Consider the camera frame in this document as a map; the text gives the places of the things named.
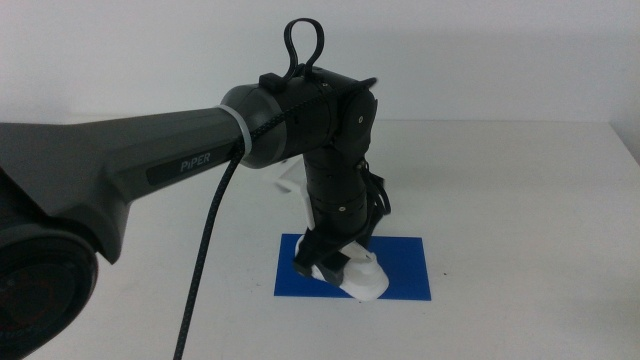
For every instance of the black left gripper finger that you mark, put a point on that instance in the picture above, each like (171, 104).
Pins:
(334, 272)
(306, 261)

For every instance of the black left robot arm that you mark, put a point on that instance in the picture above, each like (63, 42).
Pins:
(125, 145)

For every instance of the blue rectangular mat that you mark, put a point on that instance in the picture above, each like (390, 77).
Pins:
(406, 270)

